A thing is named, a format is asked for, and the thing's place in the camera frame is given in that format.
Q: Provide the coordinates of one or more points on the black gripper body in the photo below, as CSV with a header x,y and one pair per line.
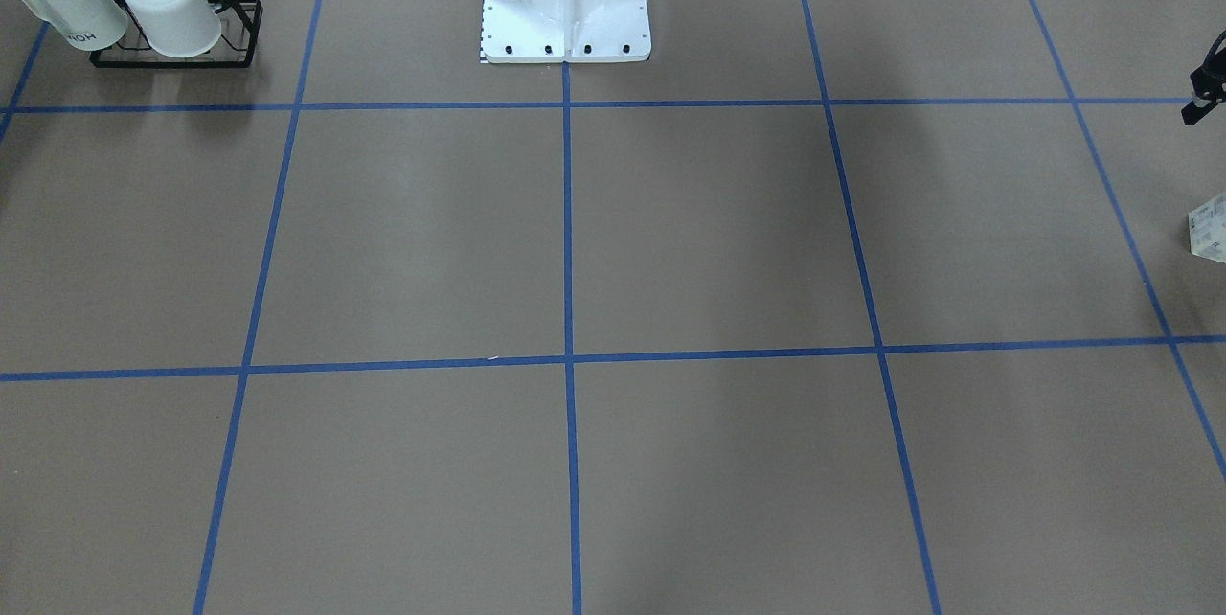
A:
x,y
1209,85

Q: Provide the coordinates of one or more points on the blue white milk carton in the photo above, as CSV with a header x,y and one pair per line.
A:
x,y
1206,226

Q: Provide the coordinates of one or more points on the white ribbed HOME mug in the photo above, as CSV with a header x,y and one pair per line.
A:
x,y
87,25

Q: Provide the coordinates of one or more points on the white mug on rack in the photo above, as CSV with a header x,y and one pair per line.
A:
x,y
177,28

